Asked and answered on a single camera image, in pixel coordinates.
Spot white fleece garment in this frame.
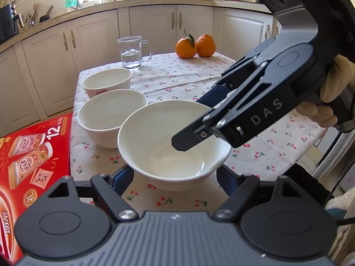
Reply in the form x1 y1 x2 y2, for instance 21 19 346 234
324 186 355 222

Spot small black pan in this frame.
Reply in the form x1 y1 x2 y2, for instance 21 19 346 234
39 6 54 23

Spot cherry print tablecloth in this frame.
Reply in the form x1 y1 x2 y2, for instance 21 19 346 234
69 52 328 214

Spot utensil holder with cutlery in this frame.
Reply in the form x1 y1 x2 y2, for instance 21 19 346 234
26 3 39 28

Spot beige kitchen countertop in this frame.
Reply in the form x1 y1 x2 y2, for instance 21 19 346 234
0 0 275 54

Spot person's right hand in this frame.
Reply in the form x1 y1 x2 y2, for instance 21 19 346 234
296 54 355 128

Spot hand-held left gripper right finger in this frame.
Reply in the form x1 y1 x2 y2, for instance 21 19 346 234
212 166 307 223

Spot orange with green leaf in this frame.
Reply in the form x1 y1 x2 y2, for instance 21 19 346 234
175 29 198 59

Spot red printed carton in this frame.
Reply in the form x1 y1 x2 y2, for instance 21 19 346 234
0 113 73 264

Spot metal chair frame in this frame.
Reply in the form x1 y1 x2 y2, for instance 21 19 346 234
313 131 354 178

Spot white kitchen cabinets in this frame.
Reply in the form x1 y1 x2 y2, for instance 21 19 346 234
0 1 283 139

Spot dark cloth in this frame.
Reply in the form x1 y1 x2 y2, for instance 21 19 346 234
294 163 332 208

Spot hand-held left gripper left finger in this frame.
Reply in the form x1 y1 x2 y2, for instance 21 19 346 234
47 164 139 223

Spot orange without leaf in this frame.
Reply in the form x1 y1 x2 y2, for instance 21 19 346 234
196 33 216 57

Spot wide white ceramic bowl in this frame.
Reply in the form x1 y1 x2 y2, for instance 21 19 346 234
117 101 232 192

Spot clear glass mug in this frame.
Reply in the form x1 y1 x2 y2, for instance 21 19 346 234
116 36 152 70

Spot white bowl with pink print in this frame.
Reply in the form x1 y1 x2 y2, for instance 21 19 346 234
81 68 133 99

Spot plain white ceramic bowl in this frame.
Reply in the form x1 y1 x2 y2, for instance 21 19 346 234
77 89 147 149

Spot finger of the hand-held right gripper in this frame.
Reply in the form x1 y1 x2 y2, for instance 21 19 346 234
171 61 275 152
195 37 278 107

